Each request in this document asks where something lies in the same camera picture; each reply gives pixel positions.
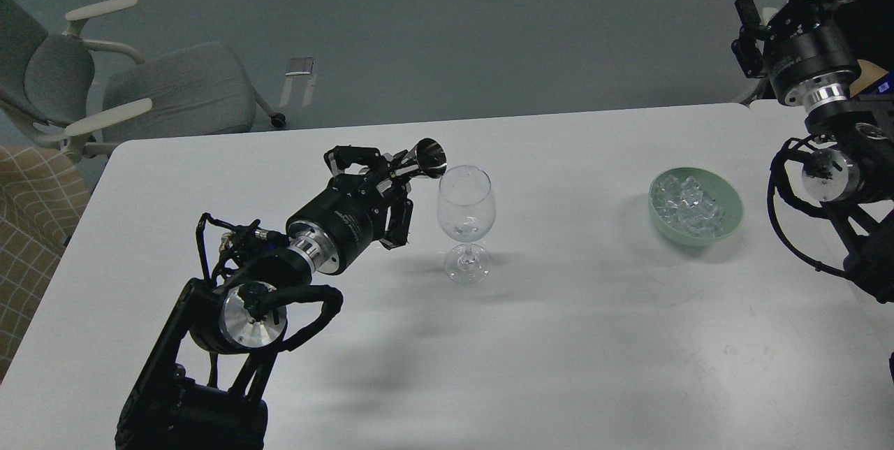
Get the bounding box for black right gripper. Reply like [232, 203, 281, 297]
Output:
[731, 0, 861, 108]

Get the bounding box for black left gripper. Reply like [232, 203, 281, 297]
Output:
[286, 145, 414, 275]

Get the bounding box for steel cocktail jigger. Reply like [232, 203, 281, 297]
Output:
[390, 138, 447, 180]

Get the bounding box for clear ice cubes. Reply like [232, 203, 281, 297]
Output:
[650, 173, 727, 239]

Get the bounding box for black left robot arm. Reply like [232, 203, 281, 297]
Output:
[115, 138, 446, 449]

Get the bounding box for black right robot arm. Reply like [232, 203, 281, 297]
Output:
[731, 0, 893, 304]

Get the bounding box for clear wine glass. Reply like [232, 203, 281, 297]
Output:
[437, 166, 496, 285]

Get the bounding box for green ice bowl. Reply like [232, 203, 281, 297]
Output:
[646, 167, 744, 247]

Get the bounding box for seated person in black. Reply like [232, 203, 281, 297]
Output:
[835, 0, 893, 96]

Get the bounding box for beige checkered cushion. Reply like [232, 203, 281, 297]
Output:
[1, 144, 90, 377]

